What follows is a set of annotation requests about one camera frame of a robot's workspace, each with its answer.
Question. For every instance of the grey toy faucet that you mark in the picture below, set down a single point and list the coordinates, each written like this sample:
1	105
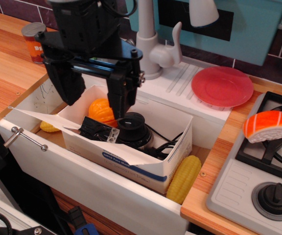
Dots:
156	56

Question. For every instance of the black adapter with cable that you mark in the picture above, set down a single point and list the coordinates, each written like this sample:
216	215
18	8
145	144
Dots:
98	131

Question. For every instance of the white lamp shade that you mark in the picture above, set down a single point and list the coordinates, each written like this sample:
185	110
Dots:
202	12

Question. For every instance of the teal toy cabinet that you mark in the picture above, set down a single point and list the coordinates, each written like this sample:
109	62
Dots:
247	34

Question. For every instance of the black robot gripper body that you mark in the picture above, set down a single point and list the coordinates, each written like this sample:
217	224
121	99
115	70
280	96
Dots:
87	40

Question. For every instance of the black stove knob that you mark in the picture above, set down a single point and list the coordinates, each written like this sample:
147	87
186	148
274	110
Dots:
267	200

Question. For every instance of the grey toy stove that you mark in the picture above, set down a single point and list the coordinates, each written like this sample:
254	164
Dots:
247	165

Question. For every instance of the orange soup can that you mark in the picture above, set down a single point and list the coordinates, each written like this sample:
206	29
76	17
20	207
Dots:
35	49

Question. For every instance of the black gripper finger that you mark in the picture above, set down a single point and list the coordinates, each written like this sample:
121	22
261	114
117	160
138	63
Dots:
124	80
69	84

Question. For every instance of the black round lens device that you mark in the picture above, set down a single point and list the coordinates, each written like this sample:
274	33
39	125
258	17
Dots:
133	131

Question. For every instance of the black clamp with blue handle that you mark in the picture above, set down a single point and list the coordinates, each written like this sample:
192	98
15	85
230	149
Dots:
78	221

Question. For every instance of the white face mask box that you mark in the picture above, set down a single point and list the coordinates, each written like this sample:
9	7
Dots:
146	146

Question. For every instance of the white toy sink unit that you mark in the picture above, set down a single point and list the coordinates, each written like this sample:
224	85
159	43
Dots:
118	182

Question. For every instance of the orange toy pumpkin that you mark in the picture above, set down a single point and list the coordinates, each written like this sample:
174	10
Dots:
101	111

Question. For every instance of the salmon sushi toy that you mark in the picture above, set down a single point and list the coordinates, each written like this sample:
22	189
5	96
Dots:
263	126

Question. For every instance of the yellow toy corn cob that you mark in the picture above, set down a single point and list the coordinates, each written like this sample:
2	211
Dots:
183	179

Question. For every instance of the silver towel bar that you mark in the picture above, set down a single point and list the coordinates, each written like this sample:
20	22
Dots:
20	132

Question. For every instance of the yellow toy fruit piece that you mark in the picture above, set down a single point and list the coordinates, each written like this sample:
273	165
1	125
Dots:
46	127

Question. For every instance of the red plastic plate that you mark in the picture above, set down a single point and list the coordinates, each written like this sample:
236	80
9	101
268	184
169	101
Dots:
222	86

